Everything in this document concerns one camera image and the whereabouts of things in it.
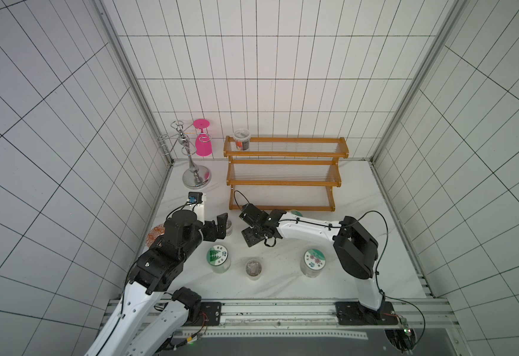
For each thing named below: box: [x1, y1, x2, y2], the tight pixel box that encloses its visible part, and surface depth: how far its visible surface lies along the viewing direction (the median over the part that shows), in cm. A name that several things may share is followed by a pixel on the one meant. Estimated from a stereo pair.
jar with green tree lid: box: [206, 244, 232, 274], surface depth 79 cm
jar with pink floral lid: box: [300, 248, 327, 279], surface depth 79 cm
